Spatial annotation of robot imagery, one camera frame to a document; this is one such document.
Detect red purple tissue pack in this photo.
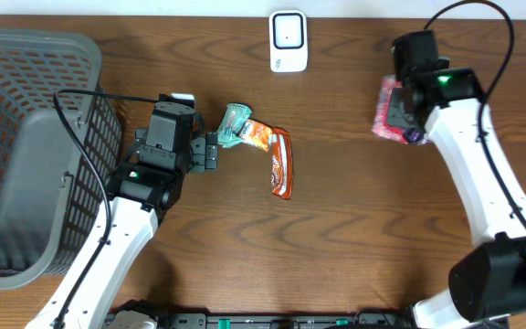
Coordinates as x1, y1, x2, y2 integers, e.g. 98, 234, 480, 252
372, 75, 427, 145

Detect green snack packet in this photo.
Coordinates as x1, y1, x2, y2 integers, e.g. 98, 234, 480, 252
216, 102, 252, 148

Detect small orange snack packet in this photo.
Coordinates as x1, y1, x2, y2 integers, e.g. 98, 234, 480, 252
238, 119, 273, 152

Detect long orange red snack bag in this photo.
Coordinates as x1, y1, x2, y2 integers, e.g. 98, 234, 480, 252
271, 128, 294, 200

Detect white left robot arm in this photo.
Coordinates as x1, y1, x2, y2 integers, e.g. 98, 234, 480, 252
28, 93, 217, 328

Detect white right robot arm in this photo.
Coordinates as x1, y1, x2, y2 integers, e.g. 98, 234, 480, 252
389, 30, 526, 328

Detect white barcode scanner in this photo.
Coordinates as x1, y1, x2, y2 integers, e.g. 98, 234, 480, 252
268, 10, 309, 73

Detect grey plastic basket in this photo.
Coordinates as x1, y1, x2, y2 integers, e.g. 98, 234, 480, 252
0, 29, 122, 290

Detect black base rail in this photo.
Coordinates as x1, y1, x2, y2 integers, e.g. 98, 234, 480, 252
102, 299, 510, 329

